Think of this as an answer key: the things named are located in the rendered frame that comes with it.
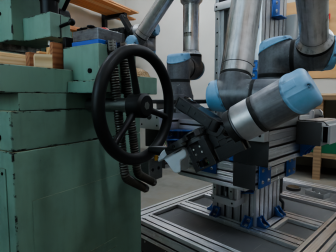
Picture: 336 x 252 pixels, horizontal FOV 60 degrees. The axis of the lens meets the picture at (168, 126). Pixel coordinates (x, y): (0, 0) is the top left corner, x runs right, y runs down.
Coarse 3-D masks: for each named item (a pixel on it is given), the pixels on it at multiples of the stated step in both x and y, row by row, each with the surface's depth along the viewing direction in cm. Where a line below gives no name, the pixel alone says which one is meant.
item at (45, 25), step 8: (32, 16) 86; (40, 16) 84; (48, 16) 82; (56, 16) 83; (64, 16) 85; (24, 24) 88; (32, 24) 86; (40, 24) 84; (48, 24) 82; (56, 24) 83; (24, 32) 89; (32, 32) 86; (40, 32) 84; (48, 32) 82; (56, 32) 84; (64, 32) 86; (24, 40) 89; (32, 40) 88; (40, 40) 88; (48, 40) 87; (56, 40) 88
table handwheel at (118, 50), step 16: (128, 48) 65; (144, 48) 69; (112, 64) 61; (128, 64) 67; (160, 64) 75; (96, 80) 59; (160, 80) 79; (96, 96) 58; (128, 96) 70; (144, 96) 68; (96, 112) 59; (128, 112) 69; (144, 112) 69; (160, 112) 77; (96, 128) 60; (160, 128) 80; (112, 144) 62; (160, 144) 77; (128, 160) 67; (144, 160) 72
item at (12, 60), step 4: (0, 56) 75; (4, 56) 76; (8, 56) 77; (12, 56) 78; (16, 56) 78; (20, 56) 79; (0, 60) 75; (4, 60) 76; (8, 60) 77; (12, 60) 78; (16, 60) 78; (20, 60) 79; (24, 60) 80; (16, 64) 78; (20, 64) 79; (24, 64) 80
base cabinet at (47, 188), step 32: (0, 160) 66; (32, 160) 67; (64, 160) 75; (96, 160) 84; (0, 192) 67; (32, 192) 68; (64, 192) 75; (96, 192) 84; (128, 192) 96; (0, 224) 68; (32, 224) 68; (64, 224) 75; (96, 224) 85; (128, 224) 97
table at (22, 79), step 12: (0, 72) 60; (12, 72) 62; (24, 72) 65; (36, 72) 67; (48, 72) 69; (60, 72) 72; (72, 72) 75; (0, 84) 60; (12, 84) 62; (24, 84) 65; (36, 84) 67; (48, 84) 70; (60, 84) 72; (72, 84) 73; (84, 84) 70; (108, 84) 73; (120, 84) 77; (144, 84) 100; (156, 84) 106
